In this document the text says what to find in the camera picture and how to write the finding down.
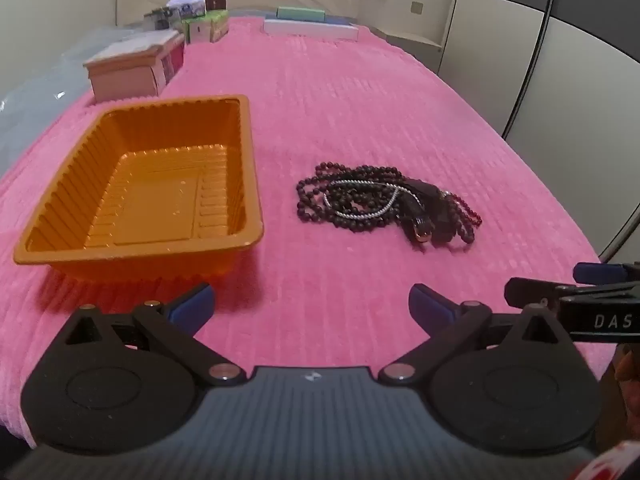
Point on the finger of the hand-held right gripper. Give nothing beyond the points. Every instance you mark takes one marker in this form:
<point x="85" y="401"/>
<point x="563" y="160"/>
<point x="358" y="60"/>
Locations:
<point x="597" y="272"/>
<point x="530" y="291"/>

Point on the grey white wardrobe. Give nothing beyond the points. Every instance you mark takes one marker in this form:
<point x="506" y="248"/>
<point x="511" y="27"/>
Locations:
<point x="575" y="85"/>

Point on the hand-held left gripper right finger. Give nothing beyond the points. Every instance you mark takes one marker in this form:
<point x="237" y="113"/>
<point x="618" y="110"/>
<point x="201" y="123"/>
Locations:
<point x="429" y="310"/>

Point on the long white box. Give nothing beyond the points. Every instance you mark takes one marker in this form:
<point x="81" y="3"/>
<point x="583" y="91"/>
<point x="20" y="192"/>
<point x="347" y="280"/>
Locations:
<point x="310" y="30"/>

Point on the white blue tissue pack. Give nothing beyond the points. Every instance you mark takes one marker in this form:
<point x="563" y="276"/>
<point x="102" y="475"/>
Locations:
<point x="187" y="4"/>

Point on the white flat box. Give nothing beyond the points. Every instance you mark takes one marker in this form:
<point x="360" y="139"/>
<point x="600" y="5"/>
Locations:
<point x="135" y="42"/>

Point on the red white cloth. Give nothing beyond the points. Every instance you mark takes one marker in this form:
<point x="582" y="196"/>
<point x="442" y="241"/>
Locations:
<point x="607" y="465"/>

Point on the magenta white box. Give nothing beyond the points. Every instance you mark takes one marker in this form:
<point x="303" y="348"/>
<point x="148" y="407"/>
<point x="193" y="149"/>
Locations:
<point x="175" y="60"/>

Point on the green flat box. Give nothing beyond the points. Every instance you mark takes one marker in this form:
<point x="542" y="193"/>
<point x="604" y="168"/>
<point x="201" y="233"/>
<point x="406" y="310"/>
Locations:
<point x="300" y="14"/>

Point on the beige bedside cabinet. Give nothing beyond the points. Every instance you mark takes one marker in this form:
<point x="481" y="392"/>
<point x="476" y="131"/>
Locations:
<point x="415" y="47"/>

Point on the dark clear box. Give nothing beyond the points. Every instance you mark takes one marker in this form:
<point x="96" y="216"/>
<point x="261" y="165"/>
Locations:
<point x="162" y="19"/>

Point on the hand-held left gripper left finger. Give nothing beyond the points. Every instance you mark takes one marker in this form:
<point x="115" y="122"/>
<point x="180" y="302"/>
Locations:
<point x="192" y="307"/>

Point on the clear plastic sheet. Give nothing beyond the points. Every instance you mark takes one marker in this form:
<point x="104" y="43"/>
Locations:
<point x="45" y="90"/>

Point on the pink cardboard box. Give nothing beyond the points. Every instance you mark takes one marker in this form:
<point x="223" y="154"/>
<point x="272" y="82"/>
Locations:
<point x="125" y="80"/>

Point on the pink ribbed blanket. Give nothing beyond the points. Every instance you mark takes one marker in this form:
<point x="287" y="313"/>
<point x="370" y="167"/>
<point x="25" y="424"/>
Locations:
<point x="350" y="100"/>

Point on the blue flat book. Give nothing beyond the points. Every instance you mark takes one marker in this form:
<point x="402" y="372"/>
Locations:
<point x="340" y="20"/>

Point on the wall socket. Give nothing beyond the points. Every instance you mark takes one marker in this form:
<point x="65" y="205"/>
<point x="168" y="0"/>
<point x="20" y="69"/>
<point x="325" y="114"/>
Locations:
<point x="416" y="7"/>

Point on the orange plastic tray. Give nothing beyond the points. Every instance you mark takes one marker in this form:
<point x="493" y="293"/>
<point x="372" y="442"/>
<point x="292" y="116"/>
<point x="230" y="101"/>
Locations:
<point x="165" y="195"/>

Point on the brown box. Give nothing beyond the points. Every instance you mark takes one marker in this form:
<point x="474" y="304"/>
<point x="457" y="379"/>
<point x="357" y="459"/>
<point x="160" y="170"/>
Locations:
<point x="216" y="0"/>

